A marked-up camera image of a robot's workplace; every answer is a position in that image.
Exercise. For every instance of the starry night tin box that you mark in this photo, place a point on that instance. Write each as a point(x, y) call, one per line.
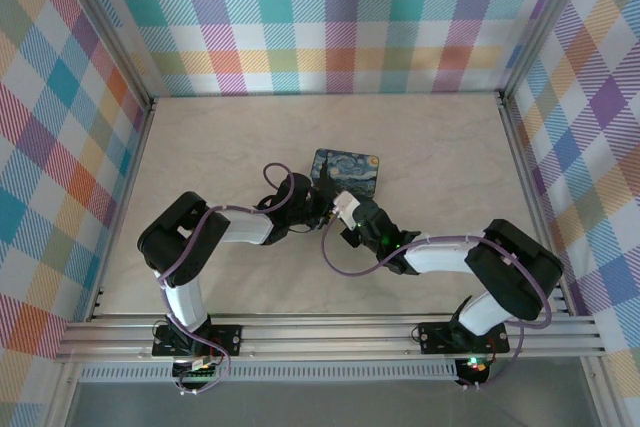
point(352, 169)

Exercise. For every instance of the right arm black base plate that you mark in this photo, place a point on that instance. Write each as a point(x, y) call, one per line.
point(435, 337)

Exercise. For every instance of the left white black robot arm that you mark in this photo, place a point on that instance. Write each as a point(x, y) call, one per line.
point(185, 242)

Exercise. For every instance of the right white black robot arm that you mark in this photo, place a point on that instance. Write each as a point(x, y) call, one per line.
point(510, 267)

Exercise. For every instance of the aluminium side rail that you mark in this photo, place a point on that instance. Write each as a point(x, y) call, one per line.
point(135, 172)
point(525, 162)

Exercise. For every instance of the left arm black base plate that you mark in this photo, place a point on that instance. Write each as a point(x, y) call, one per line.
point(227, 339)

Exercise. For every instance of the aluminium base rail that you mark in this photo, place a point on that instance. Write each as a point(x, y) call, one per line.
point(325, 337)

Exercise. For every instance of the aluminium frame post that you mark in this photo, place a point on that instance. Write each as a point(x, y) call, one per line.
point(545, 22)
point(100, 22)

